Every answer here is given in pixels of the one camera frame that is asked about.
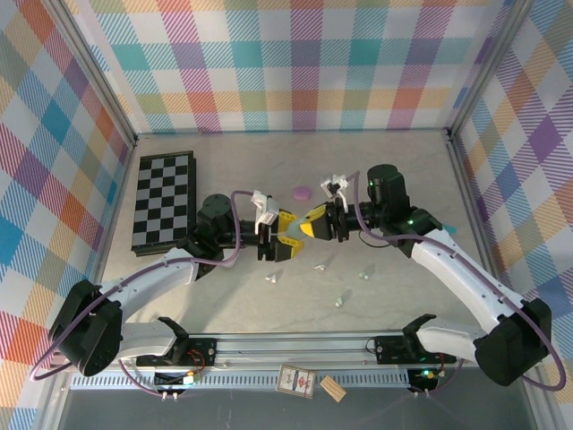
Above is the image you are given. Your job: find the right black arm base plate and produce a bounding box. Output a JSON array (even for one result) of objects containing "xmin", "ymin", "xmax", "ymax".
[{"xmin": 373, "ymin": 334, "xmax": 458, "ymax": 365}]

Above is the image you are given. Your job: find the small wooden block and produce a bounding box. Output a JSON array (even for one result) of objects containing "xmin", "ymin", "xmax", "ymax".
[{"xmin": 320, "ymin": 374, "xmax": 348, "ymax": 403}]

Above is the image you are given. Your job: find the aluminium floor rail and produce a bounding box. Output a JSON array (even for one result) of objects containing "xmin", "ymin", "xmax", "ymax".
[
  {"xmin": 84, "ymin": 138, "xmax": 138, "ymax": 297},
  {"xmin": 447, "ymin": 129, "xmax": 511, "ymax": 314}
]

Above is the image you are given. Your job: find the right aluminium corner post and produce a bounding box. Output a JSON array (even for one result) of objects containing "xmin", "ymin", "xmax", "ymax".
[{"xmin": 445, "ymin": 0, "xmax": 538, "ymax": 144}]

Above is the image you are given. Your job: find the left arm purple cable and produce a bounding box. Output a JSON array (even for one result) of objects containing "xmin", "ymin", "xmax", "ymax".
[{"xmin": 30, "ymin": 190, "xmax": 247, "ymax": 399}]

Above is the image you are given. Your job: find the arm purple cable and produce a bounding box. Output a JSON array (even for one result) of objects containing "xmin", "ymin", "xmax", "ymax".
[
  {"xmin": 30, "ymin": 190, "xmax": 247, "ymax": 399},
  {"xmin": 342, "ymin": 169, "xmax": 564, "ymax": 399}
]

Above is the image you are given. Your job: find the black white folding chessboard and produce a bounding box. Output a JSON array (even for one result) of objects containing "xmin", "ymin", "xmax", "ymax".
[{"xmin": 131, "ymin": 150, "xmax": 198, "ymax": 259}]

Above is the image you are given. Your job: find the right black controller box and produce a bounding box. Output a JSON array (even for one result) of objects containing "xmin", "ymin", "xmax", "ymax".
[{"xmin": 406, "ymin": 367, "xmax": 439, "ymax": 391}]

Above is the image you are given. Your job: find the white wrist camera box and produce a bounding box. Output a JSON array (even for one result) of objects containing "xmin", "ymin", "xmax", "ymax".
[
  {"xmin": 251, "ymin": 188, "xmax": 282, "ymax": 237},
  {"xmin": 318, "ymin": 173, "xmax": 350, "ymax": 214}
]

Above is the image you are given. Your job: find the left black controller box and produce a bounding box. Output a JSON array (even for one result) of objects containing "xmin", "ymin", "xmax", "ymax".
[{"xmin": 153, "ymin": 370, "xmax": 201, "ymax": 390}]

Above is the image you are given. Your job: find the playing card box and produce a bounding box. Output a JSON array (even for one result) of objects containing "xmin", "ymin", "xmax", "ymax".
[{"xmin": 277, "ymin": 364, "xmax": 318, "ymax": 400}]

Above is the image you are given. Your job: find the slotted grey cable duct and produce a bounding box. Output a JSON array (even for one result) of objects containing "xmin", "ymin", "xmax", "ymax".
[{"xmin": 70, "ymin": 371, "xmax": 415, "ymax": 391}]

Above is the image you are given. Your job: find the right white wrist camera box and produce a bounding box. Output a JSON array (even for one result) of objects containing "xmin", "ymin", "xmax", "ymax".
[{"xmin": 318, "ymin": 173, "xmax": 350, "ymax": 214}]

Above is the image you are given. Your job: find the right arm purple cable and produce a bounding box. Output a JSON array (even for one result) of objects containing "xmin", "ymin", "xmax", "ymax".
[{"xmin": 342, "ymin": 169, "xmax": 564, "ymax": 399}]

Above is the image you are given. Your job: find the mint green earbud charging case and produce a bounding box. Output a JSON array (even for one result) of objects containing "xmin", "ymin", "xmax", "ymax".
[{"xmin": 286, "ymin": 218, "xmax": 311, "ymax": 239}]

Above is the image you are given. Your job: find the left aluminium floor rail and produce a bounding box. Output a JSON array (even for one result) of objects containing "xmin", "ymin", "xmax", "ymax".
[{"xmin": 84, "ymin": 138, "xmax": 138, "ymax": 297}]

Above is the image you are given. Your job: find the left aluminium corner post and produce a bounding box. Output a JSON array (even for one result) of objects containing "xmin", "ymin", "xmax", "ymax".
[{"xmin": 44, "ymin": 0, "xmax": 139, "ymax": 149}]

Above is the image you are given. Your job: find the black controller box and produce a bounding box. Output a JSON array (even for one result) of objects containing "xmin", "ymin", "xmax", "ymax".
[
  {"xmin": 153, "ymin": 370, "xmax": 201, "ymax": 390},
  {"xmin": 406, "ymin": 367, "xmax": 439, "ymax": 391}
]

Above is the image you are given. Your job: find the right aluminium floor rail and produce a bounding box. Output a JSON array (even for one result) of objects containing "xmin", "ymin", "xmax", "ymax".
[{"xmin": 447, "ymin": 129, "xmax": 511, "ymax": 314}]

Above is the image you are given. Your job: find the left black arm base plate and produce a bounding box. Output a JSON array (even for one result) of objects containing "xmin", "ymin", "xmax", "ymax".
[{"xmin": 135, "ymin": 338, "xmax": 218, "ymax": 366}]

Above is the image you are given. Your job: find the aluminium corner post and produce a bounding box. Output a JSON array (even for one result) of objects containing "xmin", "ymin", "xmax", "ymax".
[
  {"xmin": 445, "ymin": 0, "xmax": 538, "ymax": 144},
  {"xmin": 44, "ymin": 0, "xmax": 139, "ymax": 149}
]

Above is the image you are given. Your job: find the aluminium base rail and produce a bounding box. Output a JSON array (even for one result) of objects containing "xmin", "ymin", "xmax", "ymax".
[{"xmin": 51, "ymin": 329, "xmax": 545, "ymax": 373}]

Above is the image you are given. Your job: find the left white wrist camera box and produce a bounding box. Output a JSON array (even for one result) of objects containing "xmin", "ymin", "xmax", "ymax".
[{"xmin": 251, "ymin": 188, "xmax": 282, "ymax": 237}]

